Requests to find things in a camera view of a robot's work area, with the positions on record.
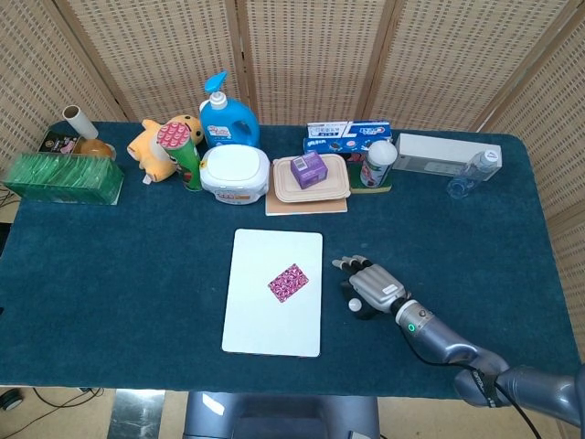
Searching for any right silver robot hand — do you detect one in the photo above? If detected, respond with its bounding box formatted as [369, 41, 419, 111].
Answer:
[332, 254, 409, 321]

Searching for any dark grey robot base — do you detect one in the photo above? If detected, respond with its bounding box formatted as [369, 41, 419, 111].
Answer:
[182, 391, 383, 439]

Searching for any white rectangular board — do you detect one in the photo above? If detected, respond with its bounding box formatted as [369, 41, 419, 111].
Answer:
[220, 228, 324, 359]

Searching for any thin wooden board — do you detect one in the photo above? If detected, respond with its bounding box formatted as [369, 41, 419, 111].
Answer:
[265, 185, 349, 217]

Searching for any green yellow sponge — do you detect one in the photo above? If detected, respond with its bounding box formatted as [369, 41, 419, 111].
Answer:
[349, 159, 394, 194]

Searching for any white printed snack can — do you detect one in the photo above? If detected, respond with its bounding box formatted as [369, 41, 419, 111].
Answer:
[359, 139, 398, 188]

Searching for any beige lidded lunch box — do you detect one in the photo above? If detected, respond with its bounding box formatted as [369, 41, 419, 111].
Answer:
[272, 154, 352, 204]

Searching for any small purple carton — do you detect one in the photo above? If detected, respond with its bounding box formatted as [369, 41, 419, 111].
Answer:
[290, 151, 330, 189]

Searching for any white power strip box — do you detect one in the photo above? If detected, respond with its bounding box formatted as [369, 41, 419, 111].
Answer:
[391, 132, 503, 177]

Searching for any blue cookie box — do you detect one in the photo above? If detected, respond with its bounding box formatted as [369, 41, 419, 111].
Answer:
[303, 135, 380, 161]

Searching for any clear plastic water bottle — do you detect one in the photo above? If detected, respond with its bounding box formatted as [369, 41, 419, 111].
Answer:
[446, 149, 502, 200]

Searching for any blue white toothpaste box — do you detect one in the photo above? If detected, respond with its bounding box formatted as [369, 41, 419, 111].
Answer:
[305, 119, 393, 141]

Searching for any white wipes container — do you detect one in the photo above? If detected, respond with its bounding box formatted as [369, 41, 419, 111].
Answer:
[199, 145, 271, 206]

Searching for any blue detergent bottle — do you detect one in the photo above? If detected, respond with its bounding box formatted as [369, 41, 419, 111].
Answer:
[198, 70, 261, 151]

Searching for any green Pringles can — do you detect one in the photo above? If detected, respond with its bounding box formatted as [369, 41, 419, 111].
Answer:
[156, 121, 204, 192]

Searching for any bamboo folding screen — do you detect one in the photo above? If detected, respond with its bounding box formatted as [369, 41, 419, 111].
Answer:
[0, 0, 585, 439]

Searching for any teal table cloth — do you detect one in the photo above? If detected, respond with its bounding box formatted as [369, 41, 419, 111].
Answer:
[0, 121, 578, 403]

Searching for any yellow plush toy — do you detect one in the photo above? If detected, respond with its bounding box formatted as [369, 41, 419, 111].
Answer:
[126, 113, 206, 186]

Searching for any metal table leg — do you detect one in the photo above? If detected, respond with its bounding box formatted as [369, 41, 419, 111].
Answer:
[112, 389, 165, 439]

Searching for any brown tape roll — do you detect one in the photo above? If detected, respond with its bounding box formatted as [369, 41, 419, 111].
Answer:
[72, 138, 118, 161]

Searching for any green transparent box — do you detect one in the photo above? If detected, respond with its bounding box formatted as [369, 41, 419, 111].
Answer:
[2, 152, 125, 206]

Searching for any dark printed box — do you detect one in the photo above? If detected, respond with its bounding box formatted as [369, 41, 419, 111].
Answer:
[38, 131, 86, 155]

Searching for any black caster wheel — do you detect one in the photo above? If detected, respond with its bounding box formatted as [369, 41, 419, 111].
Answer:
[0, 388, 22, 412]

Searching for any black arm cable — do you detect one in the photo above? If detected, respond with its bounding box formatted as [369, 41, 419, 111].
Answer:
[400, 327, 544, 439]

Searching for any black floor cable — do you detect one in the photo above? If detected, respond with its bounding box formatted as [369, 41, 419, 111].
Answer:
[27, 386, 106, 411]

